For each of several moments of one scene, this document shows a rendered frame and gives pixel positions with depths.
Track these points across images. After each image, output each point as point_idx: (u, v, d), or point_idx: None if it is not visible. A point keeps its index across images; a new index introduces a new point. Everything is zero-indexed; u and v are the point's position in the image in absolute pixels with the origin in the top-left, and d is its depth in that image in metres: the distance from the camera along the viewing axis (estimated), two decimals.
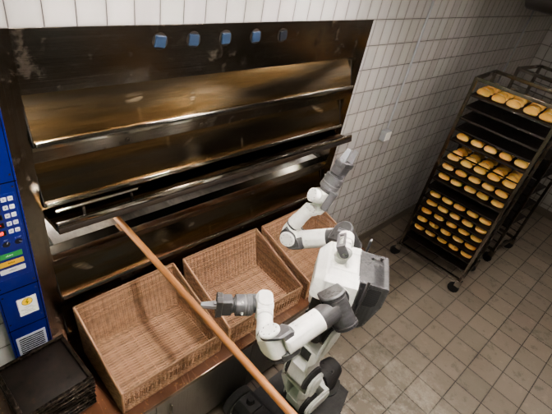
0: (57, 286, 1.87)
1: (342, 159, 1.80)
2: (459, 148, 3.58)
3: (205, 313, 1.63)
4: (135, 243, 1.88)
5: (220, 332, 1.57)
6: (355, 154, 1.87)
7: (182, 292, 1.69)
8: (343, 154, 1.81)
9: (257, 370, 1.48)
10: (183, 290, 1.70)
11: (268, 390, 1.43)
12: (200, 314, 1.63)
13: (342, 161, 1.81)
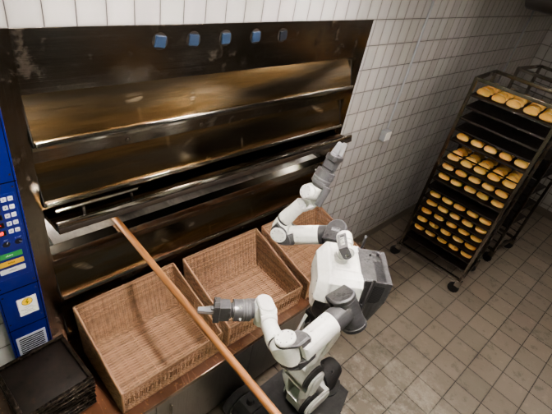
0: (57, 286, 1.87)
1: (333, 154, 1.78)
2: (459, 148, 3.58)
3: (199, 316, 1.61)
4: (132, 245, 1.88)
5: (213, 336, 1.55)
6: (344, 146, 1.85)
7: (177, 295, 1.68)
8: (334, 148, 1.78)
9: (249, 375, 1.45)
10: (178, 292, 1.69)
11: (259, 397, 1.40)
12: (194, 317, 1.61)
13: (334, 154, 1.78)
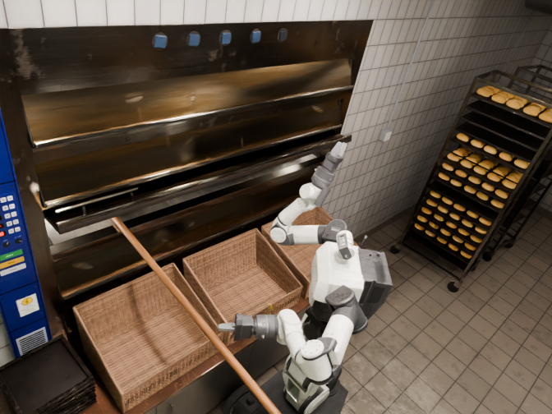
0: (57, 286, 1.87)
1: (333, 153, 1.78)
2: (459, 148, 3.58)
3: (199, 316, 1.61)
4: (132, 245, 1.88)
5: (213, 336, 1.55)
6: (343, 146, 1.85)
7: (177, 295, 1.68)
8: (334, 148, 1.78)
9: (249, 375, 1.45)
10: (178, 292, 1.69)
11: (259, 397, 1.40)
12: (194, 317, 1.61)
13: (334, 154, 1.78)
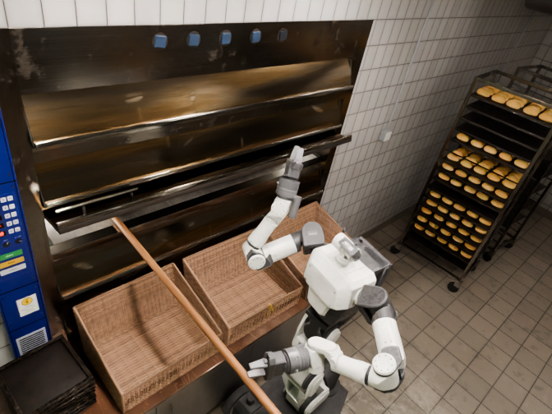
0: (57, 286, 1.87)
1: (298, 161, 1.67)
2: (459, 148, 3.58)
3: (199, 316, 1.61)
4: (132, 245, 1.88)
5: (213, 336, 1.55)
6: (296, 149, 1.75)
7: (177, 295, 1.68)
8: (296, 155, 1.67)
9: None
10: (178, 292, 1.69)
11: (259, 397, 1.40)
12: (194, 317, 1.61)
13: (299, 163, 1.67)
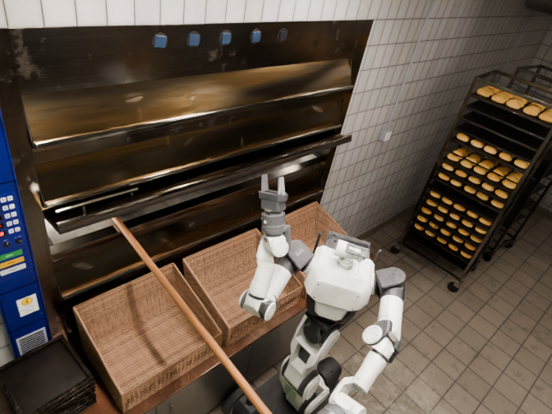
0: (57, 286, 1.87)
1: (283, 192, 1.49)
2: (459, 148, 3.58)
3: (195, 318, 1.60)
4: (131, 245, 1.87)
5: (209, 338, 1.54)
6: (265, 178, 1.54)
7: (174, 296, 1.67)
8: (280, 186, 1.48)
9: (244, 379, 1.44)
10: (175, 294, 1.68)
11: (253, 401, 1.39)
12: (190, 319, 1.60)
13: (284, 193, 1.49)
